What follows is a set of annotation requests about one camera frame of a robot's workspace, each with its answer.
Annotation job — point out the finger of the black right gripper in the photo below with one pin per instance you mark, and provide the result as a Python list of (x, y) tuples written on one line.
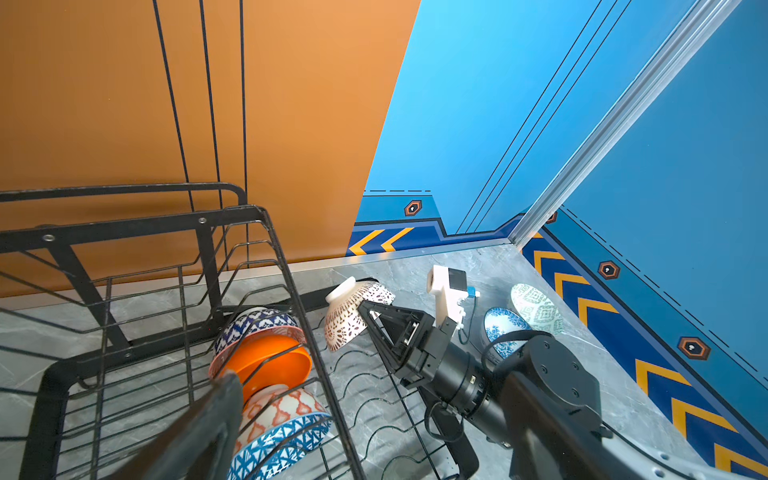
[(391, 329)]

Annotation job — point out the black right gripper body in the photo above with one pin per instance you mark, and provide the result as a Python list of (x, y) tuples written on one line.
[(430, 344)]

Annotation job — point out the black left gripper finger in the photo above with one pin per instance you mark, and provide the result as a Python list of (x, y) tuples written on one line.
[(199, 444)]

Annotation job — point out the white lattice patterned bowl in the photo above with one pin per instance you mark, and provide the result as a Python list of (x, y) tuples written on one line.
[(343, 322)]

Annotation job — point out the blue geometric patterned bowl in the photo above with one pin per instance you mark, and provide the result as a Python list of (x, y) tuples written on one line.
[(279, 427)]

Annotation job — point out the orange plastic bowl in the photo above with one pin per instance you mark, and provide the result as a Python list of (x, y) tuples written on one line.
[(267, 361)]

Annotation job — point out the red and blue patterned bowl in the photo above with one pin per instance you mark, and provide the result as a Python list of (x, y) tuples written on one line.
[(255, 322)]

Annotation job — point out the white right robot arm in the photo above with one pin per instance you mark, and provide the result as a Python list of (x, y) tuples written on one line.
[(540, 402)]

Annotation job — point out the black metal dish rack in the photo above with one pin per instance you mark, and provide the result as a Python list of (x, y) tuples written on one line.
[(112, 301)]

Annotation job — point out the blue floral white bowl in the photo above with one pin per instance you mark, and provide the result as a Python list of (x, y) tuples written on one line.
[(499, 321)]

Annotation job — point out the green patterned white bowl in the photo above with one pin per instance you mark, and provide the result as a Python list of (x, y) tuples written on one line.
[(536, 309)]

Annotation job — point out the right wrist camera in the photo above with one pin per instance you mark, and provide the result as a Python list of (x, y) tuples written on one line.
[(450, 288)]

